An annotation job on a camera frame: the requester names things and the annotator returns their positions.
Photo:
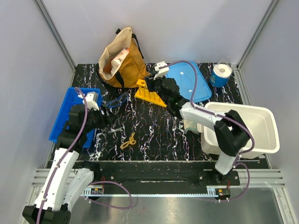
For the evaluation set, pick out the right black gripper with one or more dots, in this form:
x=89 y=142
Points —
x=151 y=82

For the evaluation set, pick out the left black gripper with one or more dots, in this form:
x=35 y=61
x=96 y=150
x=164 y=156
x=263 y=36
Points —
x=105 y=119

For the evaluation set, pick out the blue safety glasses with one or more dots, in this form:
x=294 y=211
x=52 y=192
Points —
x=118 y=101

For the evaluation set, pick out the clear test tube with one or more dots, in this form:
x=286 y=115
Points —
x=113 y=130

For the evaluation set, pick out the yellow test tube rack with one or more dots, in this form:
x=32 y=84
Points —
x=144 y=94

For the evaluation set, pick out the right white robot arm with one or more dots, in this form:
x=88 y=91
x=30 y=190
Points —
x=230 y=130

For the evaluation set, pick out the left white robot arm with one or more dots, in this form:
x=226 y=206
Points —
x=58 y=196

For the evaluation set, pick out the light blue tray lid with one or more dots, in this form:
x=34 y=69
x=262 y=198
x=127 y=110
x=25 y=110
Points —
x=184 y=76

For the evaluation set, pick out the yellow rubber band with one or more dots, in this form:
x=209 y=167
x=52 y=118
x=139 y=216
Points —
x=131 y=141

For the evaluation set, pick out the crumpled plastic packet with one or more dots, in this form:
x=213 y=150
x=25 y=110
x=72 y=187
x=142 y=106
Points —
x=190 y=126

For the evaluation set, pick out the white package in bag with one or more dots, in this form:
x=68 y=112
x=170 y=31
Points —
x=117 y=60

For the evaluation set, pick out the brown paper tote bag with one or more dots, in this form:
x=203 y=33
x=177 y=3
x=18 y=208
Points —
x=132 y=68

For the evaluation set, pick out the toilet paper roll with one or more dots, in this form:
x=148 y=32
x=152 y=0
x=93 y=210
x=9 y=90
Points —
x=220 y=75

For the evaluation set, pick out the white plastic tub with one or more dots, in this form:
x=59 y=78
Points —
x=260 y=122

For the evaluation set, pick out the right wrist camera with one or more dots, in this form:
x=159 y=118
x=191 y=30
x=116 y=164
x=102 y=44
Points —
x=161 y=69

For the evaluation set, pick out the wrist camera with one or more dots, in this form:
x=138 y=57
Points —
x=91 y=100
x=161 y=69

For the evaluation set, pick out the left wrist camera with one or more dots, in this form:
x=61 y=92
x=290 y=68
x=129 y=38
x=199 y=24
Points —
x=91 y=100

